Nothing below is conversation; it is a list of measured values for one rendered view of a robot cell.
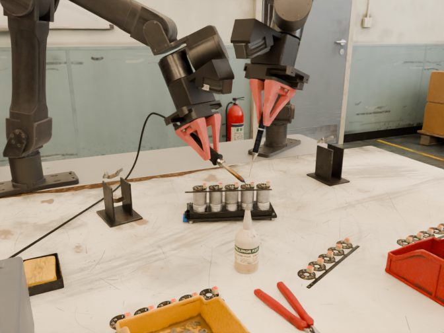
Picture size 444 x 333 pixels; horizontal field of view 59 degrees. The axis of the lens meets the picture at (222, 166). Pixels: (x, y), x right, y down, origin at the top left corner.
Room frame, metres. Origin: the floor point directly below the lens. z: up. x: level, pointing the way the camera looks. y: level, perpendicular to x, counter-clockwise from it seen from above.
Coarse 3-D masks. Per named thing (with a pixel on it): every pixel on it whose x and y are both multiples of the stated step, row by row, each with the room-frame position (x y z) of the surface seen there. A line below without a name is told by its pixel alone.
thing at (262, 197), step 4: (256, 188) 0.65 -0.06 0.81; (268, 188) 0.65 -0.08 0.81; (256, 192) 0.65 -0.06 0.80; (260, 192) 0.64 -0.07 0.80; (264, 192) 0.64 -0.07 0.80; (268, 192) 0.65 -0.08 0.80; (256, 196) 0.65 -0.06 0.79; (260, 196) 0.64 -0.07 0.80; (264, 196) 0.64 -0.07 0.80; (268, 196) 0.65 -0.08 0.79; (256, 200) 0.65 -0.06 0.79; (260, 200) 0.64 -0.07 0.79; (264, 200) 0.64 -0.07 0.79; (268, 200) 0.65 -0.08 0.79; (256, 204) 0.65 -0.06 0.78; (260, 204) 0.64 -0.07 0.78; (264, 204) 0.64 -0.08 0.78; (268, 204) 0.65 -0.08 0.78; (256, 208) 0.65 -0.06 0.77; (260, 208) 0.64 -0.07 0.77; (264, 208) 0.64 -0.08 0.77; (268, 208) 0.65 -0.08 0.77
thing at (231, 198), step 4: (228, 192) 0.64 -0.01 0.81; (232, 192) 0.64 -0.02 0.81; (236, 192) 0.64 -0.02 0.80; (228, 196) 0.64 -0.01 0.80; (232, 196) 0.64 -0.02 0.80; (236, 196) 0.64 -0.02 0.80; (228, 200) 0.64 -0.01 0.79; (232, 200) 0.64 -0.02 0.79; (236, 200) 0.64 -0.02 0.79; (228, 204) 0.64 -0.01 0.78; (232, 204) 0.64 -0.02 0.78; (236, 204) 0.64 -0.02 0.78; (228, 208) 0.64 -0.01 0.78; (232, 208) 0.64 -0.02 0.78; (236, 208) 0.64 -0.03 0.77
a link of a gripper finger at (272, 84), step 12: (252, 72) 0.70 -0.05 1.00; (264, 72) 0.68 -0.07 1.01; (264, 84) 0.68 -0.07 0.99; (276, 84) 0.67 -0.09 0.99; (288, 84) 0.69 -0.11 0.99; (264, 96) 0.68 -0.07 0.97; (288, 96) 0.70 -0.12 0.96; (264, 108) 0.68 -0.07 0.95; (276, 108) 0.69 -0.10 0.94; (264, 120) 0.68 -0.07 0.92
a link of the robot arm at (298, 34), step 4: (272, 20) 0.72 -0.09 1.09; (272, 24) 0.72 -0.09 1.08; (304, 24) 0.72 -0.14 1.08; (276, 28) 0.70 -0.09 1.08; (300, 28) 0.71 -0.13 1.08; (280, 32) 0.70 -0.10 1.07; (284, 32) 0.70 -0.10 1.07; (288, 32) 0.69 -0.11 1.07; (292, 32) 0.70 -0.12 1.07; (296, 32) 0.70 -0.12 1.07; (300, 32) 0.71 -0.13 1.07; (292, 36) 0.71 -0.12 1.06; (296, 36) 0.70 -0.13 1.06; (300, 36) 0.71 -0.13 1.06; (300, 40) 0.72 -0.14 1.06
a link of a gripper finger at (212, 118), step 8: (192, 112) 0.69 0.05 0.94; (200, 112) 0.71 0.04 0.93; (208, 112) 0.72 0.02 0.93; (216, 112) 0.74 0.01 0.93; (192, 120) 0.70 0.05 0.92; (208, 120) 0.74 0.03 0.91; (216, 120) 0.73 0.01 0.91; (216, 128) 0.73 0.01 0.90; (216, 136) 0.72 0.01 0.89; (216, 144) 0.72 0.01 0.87
